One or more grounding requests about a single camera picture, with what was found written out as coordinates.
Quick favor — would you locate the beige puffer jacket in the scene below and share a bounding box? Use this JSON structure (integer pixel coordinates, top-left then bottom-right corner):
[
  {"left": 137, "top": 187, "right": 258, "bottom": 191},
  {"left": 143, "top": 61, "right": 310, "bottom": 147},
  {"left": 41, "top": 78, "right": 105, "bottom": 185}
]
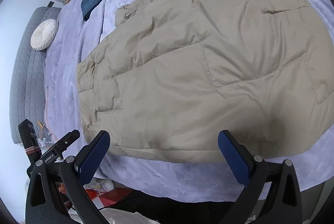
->
[{"left": 76, "top": 0, "right": 333, "bottom": 163}]

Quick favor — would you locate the grey quilted headboard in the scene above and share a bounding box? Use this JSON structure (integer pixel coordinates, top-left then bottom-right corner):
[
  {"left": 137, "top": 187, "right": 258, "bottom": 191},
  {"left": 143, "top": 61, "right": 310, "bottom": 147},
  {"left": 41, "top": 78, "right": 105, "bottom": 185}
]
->
[{"left": 9, "top": 7, "right": 61, "bottom": 145}]

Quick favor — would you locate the round cream pillow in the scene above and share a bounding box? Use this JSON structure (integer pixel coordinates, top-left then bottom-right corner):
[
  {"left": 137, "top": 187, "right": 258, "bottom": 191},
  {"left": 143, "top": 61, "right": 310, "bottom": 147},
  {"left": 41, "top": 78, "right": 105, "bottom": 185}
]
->
[{"left": 30, "top": 19, "right": 58, "bottom": 51}]

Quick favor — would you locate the lavender fleece blanket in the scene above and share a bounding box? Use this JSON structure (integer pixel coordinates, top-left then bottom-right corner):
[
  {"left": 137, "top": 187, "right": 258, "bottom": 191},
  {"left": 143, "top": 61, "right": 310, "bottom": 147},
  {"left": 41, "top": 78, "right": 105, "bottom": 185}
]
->
[{"left": 45, "top": 0, "right": 333, "bottom": 202}]

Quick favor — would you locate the orange cable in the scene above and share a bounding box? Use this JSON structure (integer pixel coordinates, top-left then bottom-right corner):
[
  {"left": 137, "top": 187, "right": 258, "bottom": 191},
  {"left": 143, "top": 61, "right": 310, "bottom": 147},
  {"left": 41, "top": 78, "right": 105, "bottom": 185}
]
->
[{"left": 43, "top": 85, "right": 59, "bottom": 142}]

